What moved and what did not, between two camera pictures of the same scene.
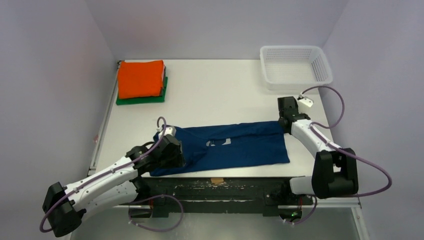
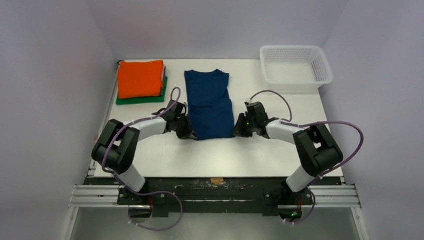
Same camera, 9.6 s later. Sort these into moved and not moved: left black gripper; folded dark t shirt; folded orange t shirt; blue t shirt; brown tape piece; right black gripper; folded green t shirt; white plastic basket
Moved: left black gripper; right black gripper; blue t shirt
Not moved: brown tape piece; folded dark t shirt; folded orange t shirt; white plastic basket; folded green t shirt
